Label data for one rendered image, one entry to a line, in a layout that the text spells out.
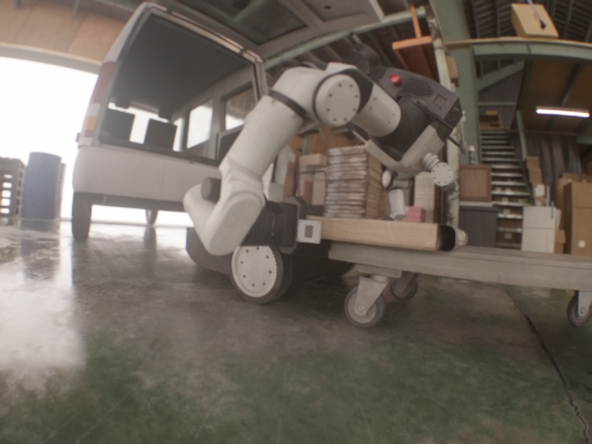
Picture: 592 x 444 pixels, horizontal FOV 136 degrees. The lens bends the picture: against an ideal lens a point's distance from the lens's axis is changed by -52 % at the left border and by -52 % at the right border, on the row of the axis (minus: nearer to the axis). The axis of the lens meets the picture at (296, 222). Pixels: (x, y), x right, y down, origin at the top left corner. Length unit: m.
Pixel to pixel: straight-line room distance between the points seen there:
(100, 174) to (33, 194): 2.56
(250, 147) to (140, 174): 1.12
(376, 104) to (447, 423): 0.49
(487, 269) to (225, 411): 0.44
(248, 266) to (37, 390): 0.58
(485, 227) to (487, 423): 2.05
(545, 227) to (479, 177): 0.76
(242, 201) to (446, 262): 0.35
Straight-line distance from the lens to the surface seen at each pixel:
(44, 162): 3.89
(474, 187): 2.37
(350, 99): 0.37
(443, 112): 0.74
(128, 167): 1.42
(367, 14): 1.93
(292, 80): 0.36
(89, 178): 1.40
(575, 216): 4.08
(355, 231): 0.47
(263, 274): 0.66
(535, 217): 2.47
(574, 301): 0.87
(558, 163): 6.62
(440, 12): 4.68
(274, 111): 0.34
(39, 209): 3.86
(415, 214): 2.35
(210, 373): 0.39
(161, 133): 3.65
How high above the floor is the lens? 0.23
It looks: level
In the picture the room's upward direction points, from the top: 5 degrees clockwise
